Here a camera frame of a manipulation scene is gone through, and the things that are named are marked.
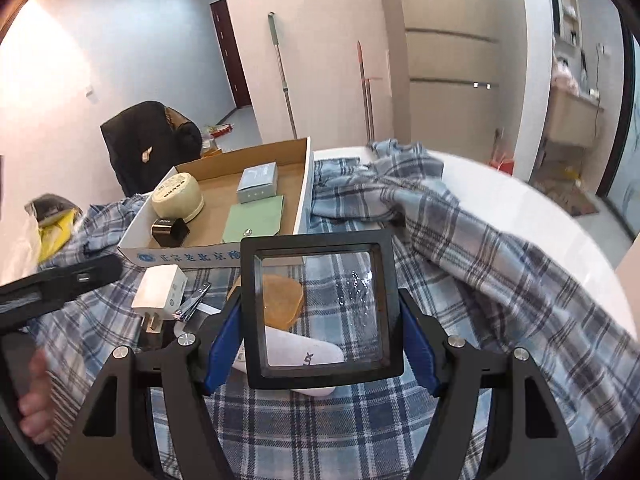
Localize small black box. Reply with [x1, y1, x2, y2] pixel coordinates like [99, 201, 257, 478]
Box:
[151, 217, 191, 247]

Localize white charger plug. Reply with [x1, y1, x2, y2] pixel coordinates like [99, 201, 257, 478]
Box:
[131, 265, 187, 336]

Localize person's left hand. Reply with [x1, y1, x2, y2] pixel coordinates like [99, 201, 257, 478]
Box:
[17, 349, 52, 445]

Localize tan oval block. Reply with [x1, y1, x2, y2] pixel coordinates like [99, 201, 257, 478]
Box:
[226, 272, 305, 332]

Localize wall niche shelf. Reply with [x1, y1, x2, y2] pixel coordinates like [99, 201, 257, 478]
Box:
[555, 0, 583, 48]

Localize small light blue box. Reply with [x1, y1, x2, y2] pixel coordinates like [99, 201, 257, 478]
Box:
[236, 161, 279, 204]

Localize red broom handle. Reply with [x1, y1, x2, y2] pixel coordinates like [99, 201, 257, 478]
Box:
[356, 40, 383, 143]

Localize blue plaid cloth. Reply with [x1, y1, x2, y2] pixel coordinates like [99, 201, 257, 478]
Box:
[30, 140, 640, 480]

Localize grey bag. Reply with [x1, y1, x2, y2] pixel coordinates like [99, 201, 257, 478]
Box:
[27, 194, 76, 221]

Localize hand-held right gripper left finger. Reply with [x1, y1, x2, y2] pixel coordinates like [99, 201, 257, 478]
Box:
[57, 287, 247, 480]

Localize black square magnifier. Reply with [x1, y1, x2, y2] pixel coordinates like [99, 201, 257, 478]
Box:
[240, 227, 405, 390]

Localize brown patterned cloth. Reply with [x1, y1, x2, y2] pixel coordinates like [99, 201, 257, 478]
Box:
[164, 105, 201, 133]

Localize round cream tin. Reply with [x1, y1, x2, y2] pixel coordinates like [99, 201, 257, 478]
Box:
[151, 172, 205, 222]

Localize beige vanity cabinet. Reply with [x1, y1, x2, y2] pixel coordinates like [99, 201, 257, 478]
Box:
[547, 87, 606, 148]

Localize cardboard box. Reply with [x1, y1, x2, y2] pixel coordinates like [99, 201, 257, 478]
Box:
[117, 136, 316, 270]

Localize white remote control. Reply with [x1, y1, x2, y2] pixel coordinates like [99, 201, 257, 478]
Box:
[231, 325, 346, 398]

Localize black jacket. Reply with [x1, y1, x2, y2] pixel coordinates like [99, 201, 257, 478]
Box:
[100, 101, 203, 196]

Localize grey mop handle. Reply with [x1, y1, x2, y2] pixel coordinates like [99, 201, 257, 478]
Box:
[267, 11, 298, 140]

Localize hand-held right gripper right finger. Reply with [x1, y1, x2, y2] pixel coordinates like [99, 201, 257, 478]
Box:
[397, 287, 588, 480]

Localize clear plastic bag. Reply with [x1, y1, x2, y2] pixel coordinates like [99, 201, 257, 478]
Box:
[0, 210, 41, 286]

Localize green pouch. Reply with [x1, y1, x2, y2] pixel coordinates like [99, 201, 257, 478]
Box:
[221, 195, 286, 243]

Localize beige refrigerator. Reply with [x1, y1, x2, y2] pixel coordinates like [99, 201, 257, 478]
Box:
[395, 0, 506, 166]

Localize silver nail clipper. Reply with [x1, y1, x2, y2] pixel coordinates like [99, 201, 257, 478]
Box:
[172, 282, 213, 322]

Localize dark brown door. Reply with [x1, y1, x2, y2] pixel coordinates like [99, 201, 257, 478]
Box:
[210, 0, 252, 110]

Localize pink cloth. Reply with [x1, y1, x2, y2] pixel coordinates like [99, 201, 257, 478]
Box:
[551, 57, 583, 95]

